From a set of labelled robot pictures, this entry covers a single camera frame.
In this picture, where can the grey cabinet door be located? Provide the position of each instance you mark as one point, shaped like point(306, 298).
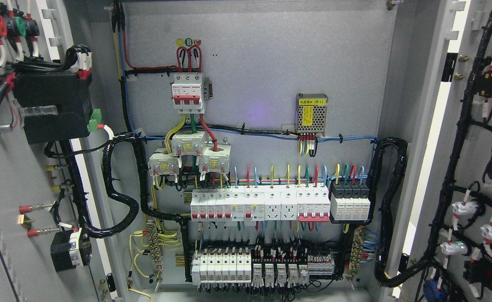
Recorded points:
point(435, 219)
point(29, 274)

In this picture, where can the white current transformer cluster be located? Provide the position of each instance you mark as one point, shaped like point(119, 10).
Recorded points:
point(190, 148)

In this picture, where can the metal mesh power supply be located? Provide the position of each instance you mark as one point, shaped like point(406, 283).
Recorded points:
point(311, 113)

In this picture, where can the white socket breaker row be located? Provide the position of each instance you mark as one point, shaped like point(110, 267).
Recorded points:
point(263, 203)

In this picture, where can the red main circuit breaker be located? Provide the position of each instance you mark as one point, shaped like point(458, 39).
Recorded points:
point(190, 92)

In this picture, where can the black white surge protector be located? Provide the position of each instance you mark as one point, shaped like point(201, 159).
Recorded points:
point(349, 203)

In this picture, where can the lower relay terminal row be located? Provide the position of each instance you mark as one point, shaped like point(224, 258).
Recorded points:
point(261, 266)

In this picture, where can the black meter housing rear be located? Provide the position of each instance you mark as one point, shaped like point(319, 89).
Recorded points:
point(56, 106)

